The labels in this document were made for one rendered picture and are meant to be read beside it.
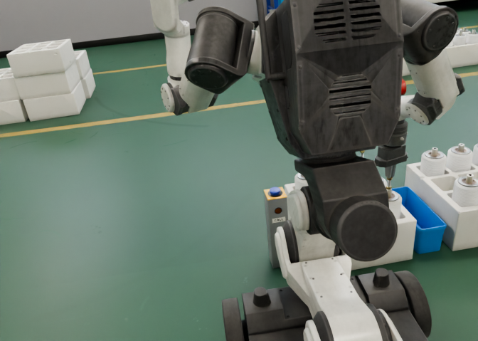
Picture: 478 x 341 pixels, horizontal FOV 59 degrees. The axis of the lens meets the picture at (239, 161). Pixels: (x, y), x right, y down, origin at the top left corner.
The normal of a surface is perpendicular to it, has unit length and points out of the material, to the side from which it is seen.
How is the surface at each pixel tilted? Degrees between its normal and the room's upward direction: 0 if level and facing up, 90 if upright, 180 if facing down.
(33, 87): 90
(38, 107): 90
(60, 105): 90
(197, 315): 0
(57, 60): 90
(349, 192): 25
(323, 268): 7
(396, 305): 46
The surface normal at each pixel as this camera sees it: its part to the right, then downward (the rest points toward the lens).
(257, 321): 0.01, -0.30
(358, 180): -0.04, -0.62
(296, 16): 0.13, 0.11
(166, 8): -0.40, 0.55
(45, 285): -0.10, -0.88
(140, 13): 0.11, 0.44
